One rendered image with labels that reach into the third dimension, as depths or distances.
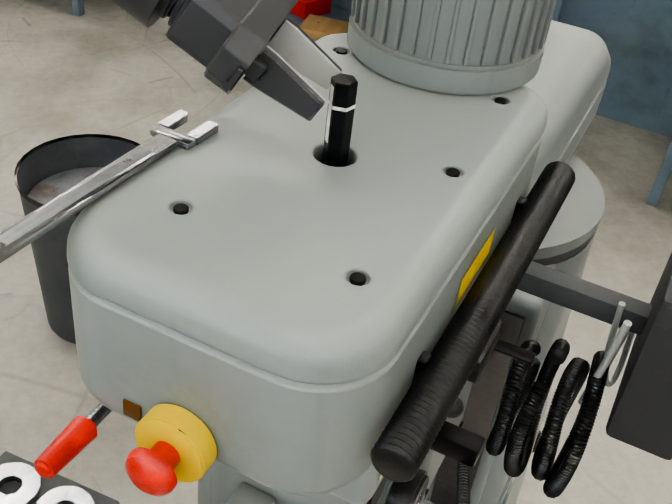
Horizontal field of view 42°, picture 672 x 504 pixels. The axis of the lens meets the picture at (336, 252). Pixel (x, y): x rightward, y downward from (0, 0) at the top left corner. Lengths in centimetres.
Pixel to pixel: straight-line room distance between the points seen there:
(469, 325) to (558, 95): 57
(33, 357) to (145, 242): 267
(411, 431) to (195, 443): 15
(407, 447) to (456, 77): 38
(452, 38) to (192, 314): 38
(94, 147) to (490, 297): 262
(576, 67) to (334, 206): 71
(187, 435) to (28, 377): 259
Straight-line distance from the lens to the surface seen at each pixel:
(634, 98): 522
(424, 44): 84
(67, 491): 148
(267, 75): 67
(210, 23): 66
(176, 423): 63
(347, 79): 70
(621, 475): 317
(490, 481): 148
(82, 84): 495
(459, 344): 69
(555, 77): 126
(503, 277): 77
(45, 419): 307
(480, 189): 72
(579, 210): 136
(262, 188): 68
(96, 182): 67
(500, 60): 85
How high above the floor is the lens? 227
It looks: 37 degrees down
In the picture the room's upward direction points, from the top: 7 degrees clockwise
